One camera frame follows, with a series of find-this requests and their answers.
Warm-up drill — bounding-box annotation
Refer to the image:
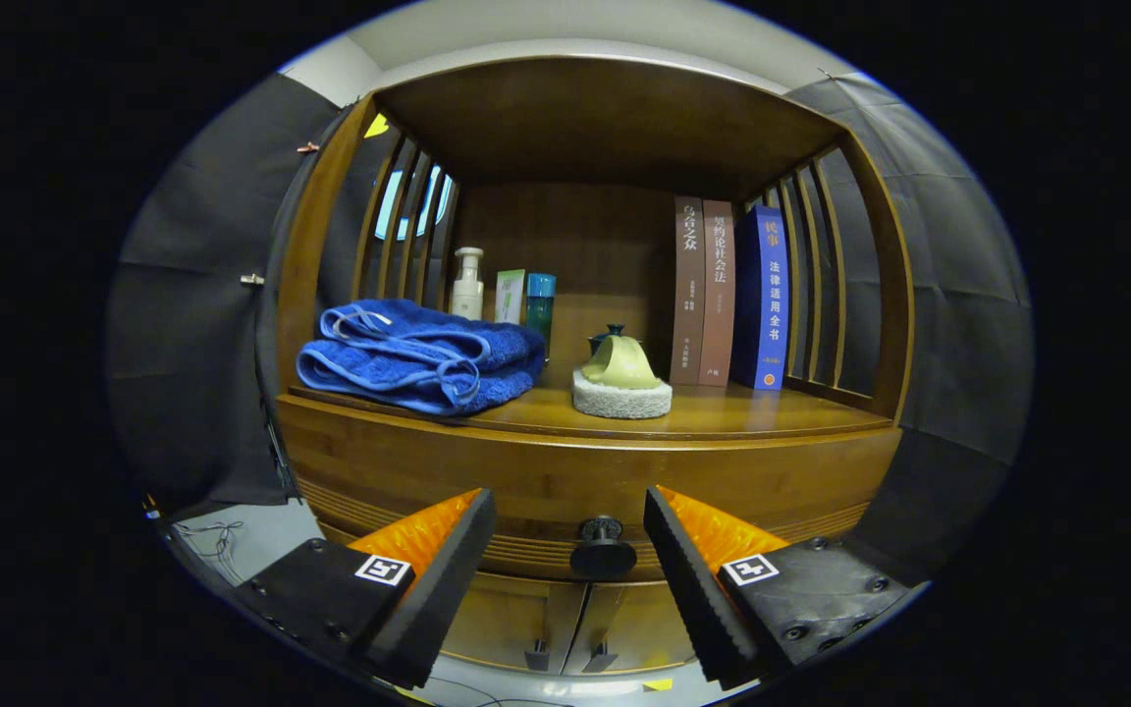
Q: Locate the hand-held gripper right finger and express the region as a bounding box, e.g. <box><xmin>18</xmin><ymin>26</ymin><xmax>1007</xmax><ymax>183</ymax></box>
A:
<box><xmin>642</xmin><ymin>484</ymin><xmax>920</xmax><ymax>691</ymax></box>

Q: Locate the light brown book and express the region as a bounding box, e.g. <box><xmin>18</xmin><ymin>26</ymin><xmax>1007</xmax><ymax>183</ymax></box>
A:
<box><xmin>699</xmin><ymin>200</ymin><xmax>736</xmax><ymax>388</ymax></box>

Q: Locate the white pump bottle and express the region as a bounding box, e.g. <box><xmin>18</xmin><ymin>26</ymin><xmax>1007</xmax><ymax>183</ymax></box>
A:
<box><xmin>450</xmin><ymin>246</ymin><xmax>485</xmax><ymax>321</ymax></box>

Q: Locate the scrub sponge with green handle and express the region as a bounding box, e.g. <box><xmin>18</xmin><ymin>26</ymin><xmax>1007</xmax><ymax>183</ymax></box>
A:
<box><xmin>571</xmin><ymin>335</ymin><xmax>673</xmax><ymax>420</ymax></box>

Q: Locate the wooden countertop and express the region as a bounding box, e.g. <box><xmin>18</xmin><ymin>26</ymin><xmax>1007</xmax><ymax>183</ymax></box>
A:
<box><xmin>287</xmin><ymin>381</ymin><xmax>895</xmax><ymax>443</ymax></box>

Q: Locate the folded blue towel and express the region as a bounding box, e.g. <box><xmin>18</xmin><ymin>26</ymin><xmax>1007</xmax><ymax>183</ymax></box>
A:
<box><xmin>296</xmin><ymin>299</ymin><xmax>547</xmax><ymax>417</ymax></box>

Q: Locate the blue book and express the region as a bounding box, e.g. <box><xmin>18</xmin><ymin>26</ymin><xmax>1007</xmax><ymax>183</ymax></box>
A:
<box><xmin>732</xmin><ymin>204</ymin><xmax>790</xmax><ymax>392</ymax></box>

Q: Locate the wooden cabinet with slatted sides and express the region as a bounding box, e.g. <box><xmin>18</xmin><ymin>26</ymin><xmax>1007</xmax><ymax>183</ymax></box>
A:
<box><xmin>273</xmin><ymin>56</ymin><xmax>917</xmax><ymax>679</ymax></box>

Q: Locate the dark brown book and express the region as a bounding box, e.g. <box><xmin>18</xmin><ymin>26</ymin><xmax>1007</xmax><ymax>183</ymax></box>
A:
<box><xmin>670</xmin><ymin>195</ymin><xmax>706</xmax><ymax>386</ymax></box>

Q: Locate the tangle of thin cables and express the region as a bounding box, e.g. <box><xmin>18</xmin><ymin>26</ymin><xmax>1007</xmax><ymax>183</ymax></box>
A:
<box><xmin>176</xmin><ymin>520</ymin><xmax>245</xmax><ymax>585</ymax></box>

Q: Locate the wooden drawer with black knob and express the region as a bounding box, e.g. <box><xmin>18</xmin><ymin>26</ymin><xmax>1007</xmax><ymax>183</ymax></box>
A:
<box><xmin>276</xmin><ymin>395</ymin><xmax>905</xmax><ymax>582</ymax></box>

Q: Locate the dark blue lidded teacup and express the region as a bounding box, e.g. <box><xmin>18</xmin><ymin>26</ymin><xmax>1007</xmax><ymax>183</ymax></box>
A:
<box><xmin>587</xmin><ymin>324</ymin><xmax>640</xmax><ymax>356</ymax></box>

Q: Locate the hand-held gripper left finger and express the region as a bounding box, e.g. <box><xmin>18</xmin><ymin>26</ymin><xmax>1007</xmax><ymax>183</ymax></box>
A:
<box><xmin>232</xmin><ymin>488</ymin><xmax>498</xmax><ymax>690</ymax></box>

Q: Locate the white and green tube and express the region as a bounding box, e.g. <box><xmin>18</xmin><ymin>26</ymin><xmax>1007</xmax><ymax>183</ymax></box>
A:
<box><xmin>494</xmin><ymin>269</ymin><xmax>526</xmax><ymax>326</ymax></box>

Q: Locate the wooden cabinet door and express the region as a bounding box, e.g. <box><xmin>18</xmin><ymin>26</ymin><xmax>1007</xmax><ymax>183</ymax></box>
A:
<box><xmin>443</xmin><ymin>572</ymin><xmax>586</xmax><ymax>674</ymax></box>
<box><xmin>561</xmin><ymin>579</ymin><xmax>699</xmax><ymax>677</ymax></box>

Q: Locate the clear bottle with blue cap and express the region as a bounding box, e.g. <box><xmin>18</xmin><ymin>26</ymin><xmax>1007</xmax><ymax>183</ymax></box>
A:
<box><xmin>525</xmin><ymin>273</ymin><xmax>558</xmax><ymax>359</ymax></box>

